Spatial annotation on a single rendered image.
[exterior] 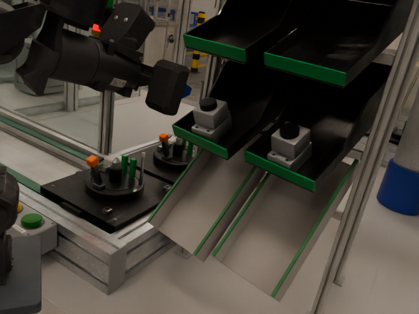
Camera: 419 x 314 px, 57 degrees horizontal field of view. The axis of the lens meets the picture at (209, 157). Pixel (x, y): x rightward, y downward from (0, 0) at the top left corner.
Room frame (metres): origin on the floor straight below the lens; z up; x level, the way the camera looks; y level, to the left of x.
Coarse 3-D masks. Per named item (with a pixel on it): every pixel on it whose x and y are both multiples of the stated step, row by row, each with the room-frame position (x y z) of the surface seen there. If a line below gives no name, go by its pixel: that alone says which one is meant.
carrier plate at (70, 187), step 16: (80, 176) 0.86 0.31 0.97; (144, 176) 0.92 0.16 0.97; (48, 192) 0.77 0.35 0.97; (64, 192) 0.77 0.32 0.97; (80, 192) 0.79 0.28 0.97; (144, 192) 0.84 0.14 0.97; (160, 192) 0.85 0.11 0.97; (80, 208) 0.72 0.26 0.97; (96, 208) 0.73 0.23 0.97; (112, 208) 0.74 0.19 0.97; (128, 208) 0.75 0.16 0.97; (144, 208) 0.76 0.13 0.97; (112, 224) 0.68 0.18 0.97
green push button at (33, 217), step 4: (24, 216) 0.65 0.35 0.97; (28, 216) 0.65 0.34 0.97; (32, 216) 0.66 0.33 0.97; (36, 216) 0.66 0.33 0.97; (40, 216) 0.66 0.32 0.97; (24, 220) 0.64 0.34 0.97; (28, 220) 0.64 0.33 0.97; (32, 220) 0.64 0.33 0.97; (36, 220) 0.65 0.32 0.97; (40, 220) 0.65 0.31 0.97; (24, 224) 0.63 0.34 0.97; (28, 224) 0.63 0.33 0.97; (32, 224) 0.63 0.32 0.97; (36, 224) 0.64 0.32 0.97; (40, 224) 0.65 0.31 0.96
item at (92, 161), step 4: (92, 156) 0.77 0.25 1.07; (100, 156) 0.79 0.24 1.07; (88, 160) 0.76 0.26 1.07; (92, 160) 0.76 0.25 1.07; (96, 160) 0.76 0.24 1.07; (100, 160) 0.78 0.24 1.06; (88, 164) 0.76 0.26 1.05; (92, 164) 0.75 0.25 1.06; (96, 164) 0.76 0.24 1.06; (92, 168) 0.77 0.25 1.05; (96, 168) 0.77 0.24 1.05; (92, 172) 0.77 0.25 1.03; (96, 172) 0.77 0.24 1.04; (96, 176) 0.77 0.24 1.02; (100, 176) 0.78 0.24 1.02; (96, 180) 0.78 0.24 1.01; (100, 180) 0.78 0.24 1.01; (100, 184) 0.78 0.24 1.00
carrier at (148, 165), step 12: (168, 144) 1.09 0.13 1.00; (180, 144) 1.05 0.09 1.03; (192, 144) 1.08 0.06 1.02; (132, 156) 1.03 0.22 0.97; (156, 156) 1.02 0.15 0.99; (180, 156) 1.05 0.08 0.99; (192, 156) 1.06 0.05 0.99; (144, 168) 0.97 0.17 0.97; (156, 168) 0.98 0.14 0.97; (168, 168) 0.99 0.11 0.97; (180, 168) 0.99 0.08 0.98; (168, 180) 0.92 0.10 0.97
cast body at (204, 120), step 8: (200, 104) 0.64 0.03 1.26; (208, 104) 0.63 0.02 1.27; (216, 104) 0.64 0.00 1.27; (224, 104) 0.65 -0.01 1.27; (200, 112) 0.63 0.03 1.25; (208, 112) 0.63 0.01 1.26; (216, 112) 0.63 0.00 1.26; (224, 112) 0.65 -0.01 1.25; (200, 120) 0.64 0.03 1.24; (208, 120) 0.63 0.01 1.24; (216, 120) 0.63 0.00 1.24; (224, 120) 0.65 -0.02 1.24; (192, 128) 0.64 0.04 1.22; (200, 128) 0.63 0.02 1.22; (208, 128) 0.63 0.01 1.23; (216, 128) 0.63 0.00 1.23; (224, 128) 0.65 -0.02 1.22; (200, 136) 0.63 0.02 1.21; (208, 136) 0.62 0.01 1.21; (216, 136) 0.63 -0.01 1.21
